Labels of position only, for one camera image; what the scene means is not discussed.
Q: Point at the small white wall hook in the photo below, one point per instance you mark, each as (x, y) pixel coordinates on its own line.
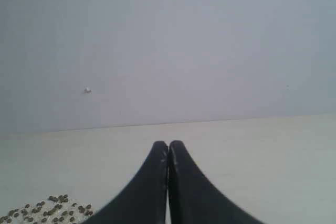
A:
(87, 90)

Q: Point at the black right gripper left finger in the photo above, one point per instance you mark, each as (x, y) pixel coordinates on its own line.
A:
(144, 198)

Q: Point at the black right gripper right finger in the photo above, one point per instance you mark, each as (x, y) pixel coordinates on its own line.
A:
(193, 198)

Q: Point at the red beans and rice pile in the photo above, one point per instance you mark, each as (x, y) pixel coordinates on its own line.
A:
(54, 209)

